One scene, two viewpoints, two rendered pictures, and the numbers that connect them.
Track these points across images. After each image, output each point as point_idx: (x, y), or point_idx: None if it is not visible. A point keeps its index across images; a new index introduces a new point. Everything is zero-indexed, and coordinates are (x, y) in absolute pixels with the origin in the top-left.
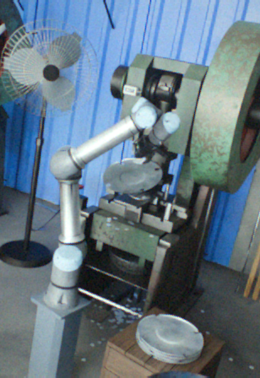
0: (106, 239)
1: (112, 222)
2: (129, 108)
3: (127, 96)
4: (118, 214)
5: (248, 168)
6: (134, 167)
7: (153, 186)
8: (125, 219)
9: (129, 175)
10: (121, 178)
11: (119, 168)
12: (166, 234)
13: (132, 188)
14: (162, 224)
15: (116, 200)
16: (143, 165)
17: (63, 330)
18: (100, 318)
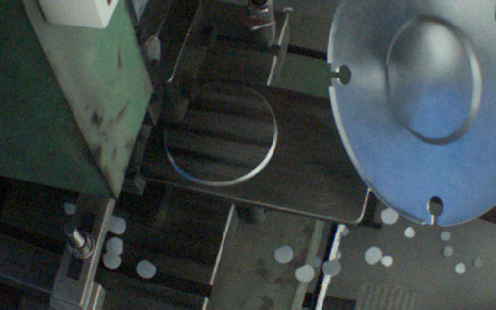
0: (303, 294)
1: (306, 260)
2: (90, 39)
3: (57, 28)
4: (230, 252)
5: None
6: (481, 42)
7: (343, 19)
8: (269, 214)
9: (443, 87)
10: (442, 135)
11: None
12: (315, 46)
13: (370, 111)
14: (280, 56)
15: (364, 205)
16: (472, 3)
17: None
18: (403, 297)
